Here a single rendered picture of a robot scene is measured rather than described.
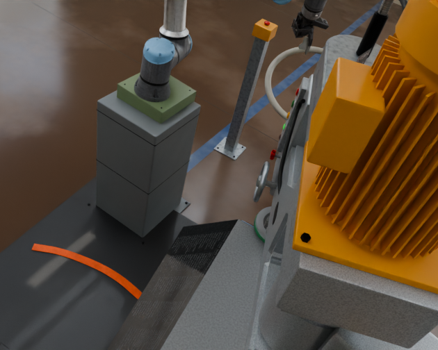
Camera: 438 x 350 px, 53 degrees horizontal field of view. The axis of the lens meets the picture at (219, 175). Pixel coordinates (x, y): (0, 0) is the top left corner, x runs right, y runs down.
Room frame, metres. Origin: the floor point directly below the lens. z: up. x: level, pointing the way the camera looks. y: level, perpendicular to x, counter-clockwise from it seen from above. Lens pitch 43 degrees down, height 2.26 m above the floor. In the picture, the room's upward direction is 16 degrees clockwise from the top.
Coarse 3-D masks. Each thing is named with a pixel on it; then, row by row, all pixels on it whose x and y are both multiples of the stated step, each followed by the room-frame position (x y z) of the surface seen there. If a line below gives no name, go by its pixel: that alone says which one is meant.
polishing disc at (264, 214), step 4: (264, 208) 1.32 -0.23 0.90; (268, 208) 1.33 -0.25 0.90; (260, 212) 1.29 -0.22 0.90; (264, 212) 1.29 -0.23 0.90; (268, 212) 1.30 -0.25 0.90; (260, 216) 1.27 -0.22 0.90; (264, 216) 1.28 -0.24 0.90; (268, 216) 1.28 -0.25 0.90; (256, 220) 1.24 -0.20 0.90; (260, 220) 1.25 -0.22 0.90; (264, 220) 1.25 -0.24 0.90; (256, 224) 1.22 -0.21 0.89; (260, 224) 1.22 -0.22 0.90; (260, 228) 1.20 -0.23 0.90; (264, 228) 1.21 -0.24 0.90; (260, 232) 1.18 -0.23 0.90; (264, 232) 1.19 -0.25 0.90; (264, 236) 1.17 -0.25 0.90
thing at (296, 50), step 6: (294, 48) 2.08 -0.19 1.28; (312, 48) 2.11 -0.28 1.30; (318, 48) 2.12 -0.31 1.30; (282, 54) 2.02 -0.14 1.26; (288, 54) 2.04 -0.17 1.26; (276, 60) 1.98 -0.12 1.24; (270, 66) 1.94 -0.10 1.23; (270, 72) 1.91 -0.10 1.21; (270, 78) 1.88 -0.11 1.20; (270, 84) 1.85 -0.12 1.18; (270, 90) 1.81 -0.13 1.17; (270, 96) 1.78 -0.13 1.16; (270, 102) 1.76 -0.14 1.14; (276, 102) 1.76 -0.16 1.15; (276, 108) 1.74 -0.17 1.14; (282, 114) 1.71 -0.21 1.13
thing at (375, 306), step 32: (320, 64) 1.22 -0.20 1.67; (320, 96) 0.98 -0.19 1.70; (288, 224) 0.61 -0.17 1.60; (288, 256) 0.50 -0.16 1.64; (288, 288) 0.43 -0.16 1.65; (320, 288) 0.42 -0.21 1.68; (352, 288) 0.42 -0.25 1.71; (384, 288) 0.43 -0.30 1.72; (416, 288) 0.45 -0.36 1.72; (320, 320) 0.42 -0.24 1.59; (352, 320) 0.42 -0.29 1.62; (384, 320) 0.42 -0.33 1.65; (416, 320) 0.42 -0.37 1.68
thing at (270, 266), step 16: (288, 144) 1.13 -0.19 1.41; (288, 160) 1.11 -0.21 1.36; (288, 176) 0.99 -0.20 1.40; (288, 192) 0.89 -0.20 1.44; (272, 208) 1.02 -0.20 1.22; (288, 208) 0.80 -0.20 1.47; (272, 224) 0.90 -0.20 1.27; (272, 240) 0.80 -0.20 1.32; (272, 256) 0.78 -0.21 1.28; (272, 272) 0.74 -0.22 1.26; (256, 304) 0.64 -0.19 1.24; (256, 320) 0.59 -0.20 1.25; (256, 336) 0.54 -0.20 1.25
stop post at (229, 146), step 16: (256, 32) 2.68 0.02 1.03; (272, 32) 2.68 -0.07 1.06; (256, 48) 2.69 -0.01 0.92; (256, 64) 2.68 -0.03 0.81; (256, 80) 2.72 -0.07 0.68; (240, 96) 2.70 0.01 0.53; (240, 112) 2.69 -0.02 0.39; (240, 128) 2.70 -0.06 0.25; (224, 144) 2.75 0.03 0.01; (240, 144) 2.80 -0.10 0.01
